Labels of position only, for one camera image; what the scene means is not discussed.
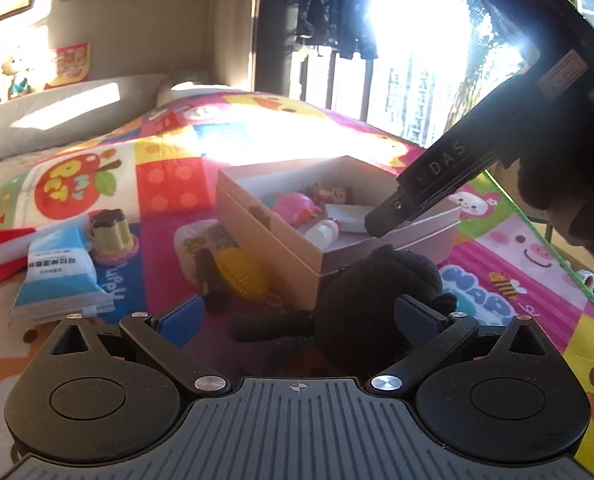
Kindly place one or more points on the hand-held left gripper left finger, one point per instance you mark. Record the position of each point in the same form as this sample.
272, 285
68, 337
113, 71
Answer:
182, 317

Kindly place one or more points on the colourful cartoon play mat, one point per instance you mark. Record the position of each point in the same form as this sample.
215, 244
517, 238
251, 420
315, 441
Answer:
177, 175

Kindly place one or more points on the grey cushion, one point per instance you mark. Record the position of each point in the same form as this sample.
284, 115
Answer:
52, 120

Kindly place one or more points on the black window railing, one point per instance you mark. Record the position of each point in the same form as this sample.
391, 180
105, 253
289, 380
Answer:
333, 80

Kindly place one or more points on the person's right hand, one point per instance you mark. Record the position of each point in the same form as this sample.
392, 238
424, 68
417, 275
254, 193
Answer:
567, 185

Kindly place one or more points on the dark hanging clothes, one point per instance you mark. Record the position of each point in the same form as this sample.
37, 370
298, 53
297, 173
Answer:
337, 5

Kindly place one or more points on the white plush bear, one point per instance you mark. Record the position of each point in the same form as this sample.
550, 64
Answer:
19, 82

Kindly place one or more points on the small white bottle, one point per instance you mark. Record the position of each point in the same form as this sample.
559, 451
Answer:
322, 232

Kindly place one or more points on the pale pink cardboard box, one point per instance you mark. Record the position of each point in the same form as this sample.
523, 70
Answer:
297, 265

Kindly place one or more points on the red cartoon card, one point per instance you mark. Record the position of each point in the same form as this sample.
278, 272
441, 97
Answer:
69, 65

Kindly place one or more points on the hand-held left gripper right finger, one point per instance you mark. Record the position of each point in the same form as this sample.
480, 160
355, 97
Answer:
417, 317

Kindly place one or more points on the blue white plastic packet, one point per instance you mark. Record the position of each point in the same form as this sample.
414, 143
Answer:
57, 270

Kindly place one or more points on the black plush toy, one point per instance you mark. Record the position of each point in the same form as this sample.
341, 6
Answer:
372, 285

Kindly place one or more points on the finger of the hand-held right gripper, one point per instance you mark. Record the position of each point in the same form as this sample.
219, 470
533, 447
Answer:
389, 215

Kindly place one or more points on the yellow ribbed ball toy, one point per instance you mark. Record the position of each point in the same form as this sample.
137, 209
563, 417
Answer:
242, 270

